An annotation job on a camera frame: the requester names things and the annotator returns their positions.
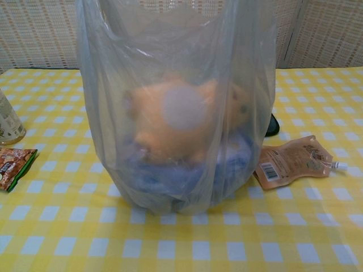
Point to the translucent plastic bag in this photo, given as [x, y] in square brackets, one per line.
[181, 56]

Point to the orange plush toy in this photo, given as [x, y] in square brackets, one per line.
[158, 113]

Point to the blue packaged item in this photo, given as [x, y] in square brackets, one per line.
[181, 178]

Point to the black flat object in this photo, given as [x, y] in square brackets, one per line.
[273, 126]

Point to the brown spouted drink pouch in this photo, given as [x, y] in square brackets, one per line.
[289, 164]

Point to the yellow white checkered tablecloth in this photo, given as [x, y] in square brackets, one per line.
[85, 241]

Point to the brown snack packet green edge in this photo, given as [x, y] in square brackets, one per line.
[14, 167]

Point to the clear bottle with label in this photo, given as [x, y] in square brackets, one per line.
[8, 119]

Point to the beige woven folding screen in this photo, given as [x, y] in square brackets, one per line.
[37, 31]

